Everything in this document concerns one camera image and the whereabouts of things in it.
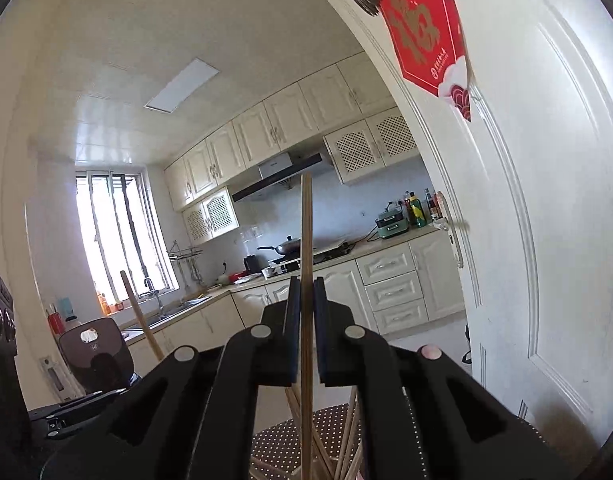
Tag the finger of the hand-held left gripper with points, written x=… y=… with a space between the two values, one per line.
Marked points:
x=81 y=410

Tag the black air fryer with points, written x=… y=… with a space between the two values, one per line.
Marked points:
x=94 y=355

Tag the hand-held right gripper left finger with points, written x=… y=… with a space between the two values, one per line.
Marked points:
x=294 y=330

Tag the flat ceiling light panel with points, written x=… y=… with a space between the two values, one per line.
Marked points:
x=181 y=85

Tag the pile of wooden chopsticks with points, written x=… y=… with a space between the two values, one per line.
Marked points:
x=350 y=435

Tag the red door poster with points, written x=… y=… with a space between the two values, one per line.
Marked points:
x=421 y=35

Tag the brown sauce bottle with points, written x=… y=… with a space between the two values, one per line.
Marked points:
x=438 y=209

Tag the black kettle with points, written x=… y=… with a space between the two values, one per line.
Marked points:
x=250 y=264

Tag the row of plain wall cabinets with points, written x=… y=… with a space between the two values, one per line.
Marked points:
x=286 y=120

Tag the small lattice wall cabinet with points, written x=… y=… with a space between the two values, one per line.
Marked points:
x=211 y=215

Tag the green yellow-capped bottle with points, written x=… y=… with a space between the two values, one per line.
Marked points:
x=415 y=212

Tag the steel faucet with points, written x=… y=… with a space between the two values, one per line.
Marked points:
x=154 y=297

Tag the cream lower kitchen cabinets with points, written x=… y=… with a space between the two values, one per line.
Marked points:
x=436 y=280

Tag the red tray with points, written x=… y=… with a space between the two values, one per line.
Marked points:
x=239 y=276

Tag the wide lattice wall cabinet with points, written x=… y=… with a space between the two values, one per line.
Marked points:
x=371 y=145

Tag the gas stove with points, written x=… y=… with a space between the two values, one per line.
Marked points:
x=331 y=252

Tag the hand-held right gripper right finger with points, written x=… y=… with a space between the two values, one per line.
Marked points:
x=320 y=332

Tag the steel wok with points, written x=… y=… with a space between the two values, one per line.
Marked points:
x=286 y=246

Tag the light wooden chopstick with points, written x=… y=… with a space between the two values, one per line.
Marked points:
x=139 y=315
x=307 y=225

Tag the cream cabinet drawer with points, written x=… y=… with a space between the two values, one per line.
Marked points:
x=385 y=264
x=399 y=316
x=390 y=291

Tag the wall utensil rack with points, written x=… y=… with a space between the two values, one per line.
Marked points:
x=184 y=260

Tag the white door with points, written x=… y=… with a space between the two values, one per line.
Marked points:
x=536 y=210

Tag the kitchen window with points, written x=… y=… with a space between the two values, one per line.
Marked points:
x=121 y=235

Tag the red flask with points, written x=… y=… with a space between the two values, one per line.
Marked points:
x=55 y=321

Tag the dark soy sauce bottle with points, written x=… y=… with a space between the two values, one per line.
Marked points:
x=428 y=207

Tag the orange bottle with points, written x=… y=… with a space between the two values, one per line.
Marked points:
x=104 y=304

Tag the black range hood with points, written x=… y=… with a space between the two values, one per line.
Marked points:
x=276 y=177

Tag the green tabletop appliance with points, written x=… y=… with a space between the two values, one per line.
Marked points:
x=392 y=222

